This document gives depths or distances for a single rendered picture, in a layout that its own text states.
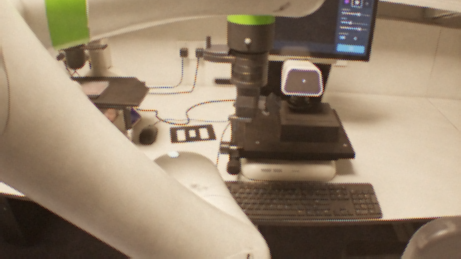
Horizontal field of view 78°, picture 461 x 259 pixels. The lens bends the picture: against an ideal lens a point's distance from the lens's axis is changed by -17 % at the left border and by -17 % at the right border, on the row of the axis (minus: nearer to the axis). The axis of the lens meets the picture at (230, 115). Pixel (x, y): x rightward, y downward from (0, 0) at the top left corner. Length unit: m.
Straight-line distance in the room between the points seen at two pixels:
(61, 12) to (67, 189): 0.19
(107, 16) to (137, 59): 1.27
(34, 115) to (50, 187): 0.06
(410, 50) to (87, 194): 1.61
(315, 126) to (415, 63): 0.91
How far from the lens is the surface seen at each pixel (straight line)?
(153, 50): 1.61
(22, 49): 0.25
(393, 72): 1.73
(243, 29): 0.62
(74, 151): 0.26
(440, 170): 1.25
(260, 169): 0.97
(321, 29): 1.02
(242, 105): 0.68
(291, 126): 0.97
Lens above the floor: 1.37
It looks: 27 degrees down
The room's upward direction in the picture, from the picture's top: 1 degrees clockwise
